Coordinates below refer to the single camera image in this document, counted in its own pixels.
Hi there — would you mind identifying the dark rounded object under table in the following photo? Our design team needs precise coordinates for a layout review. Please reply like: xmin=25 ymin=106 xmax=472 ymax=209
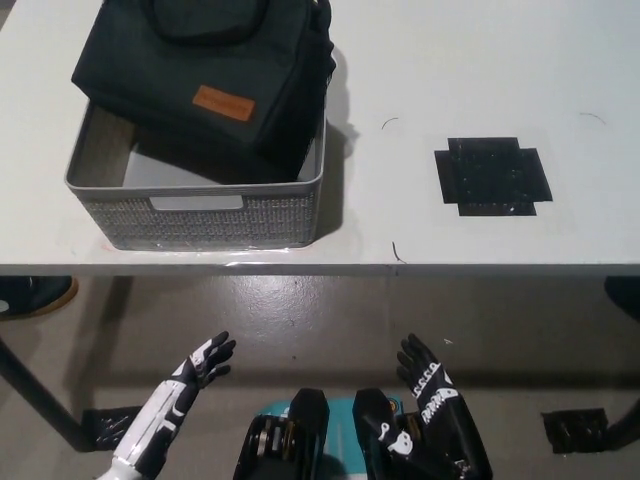
xmin=603 ymin=276 xmax=640 ymax=322

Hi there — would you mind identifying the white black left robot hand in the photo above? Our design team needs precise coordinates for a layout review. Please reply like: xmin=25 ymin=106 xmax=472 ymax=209
xmin=112 ymin=329 xmax=238 ymax=475

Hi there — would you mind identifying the dark green fabric lunch bag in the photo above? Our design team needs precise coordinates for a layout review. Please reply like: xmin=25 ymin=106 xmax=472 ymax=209
xmin=69 ymin=0 xmax=338 ymax=183

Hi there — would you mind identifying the black metal table leg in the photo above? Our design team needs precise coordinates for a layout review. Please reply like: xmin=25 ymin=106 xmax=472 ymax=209
xmin=606 ymin=393 xmax=640 ymax=442
xmin=0 ymin=334 xmax=90 ymax=450

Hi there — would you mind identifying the black tape cross marker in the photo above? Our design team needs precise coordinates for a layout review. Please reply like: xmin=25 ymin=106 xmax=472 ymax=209
xmin=433 ymin=134 xmax=554 ymax=218

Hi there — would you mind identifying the clear tape strip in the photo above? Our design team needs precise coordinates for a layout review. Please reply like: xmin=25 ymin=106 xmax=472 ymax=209
xmin=149 ymin=242 xmax=297 ymax=267

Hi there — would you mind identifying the dark shoe with orange sole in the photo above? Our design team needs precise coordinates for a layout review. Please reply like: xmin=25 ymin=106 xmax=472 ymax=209
xmin=0 ymin=275 xmax=80 ymax=320

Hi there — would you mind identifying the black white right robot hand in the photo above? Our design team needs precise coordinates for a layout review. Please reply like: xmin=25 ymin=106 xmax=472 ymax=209
xmin=376 ymin=332 xmax=495 ymax=480

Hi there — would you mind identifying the grey perforated plastic basket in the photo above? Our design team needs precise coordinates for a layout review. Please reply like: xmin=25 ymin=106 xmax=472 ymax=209
xmin=63 ymin=96 xmax=329 ymax=251

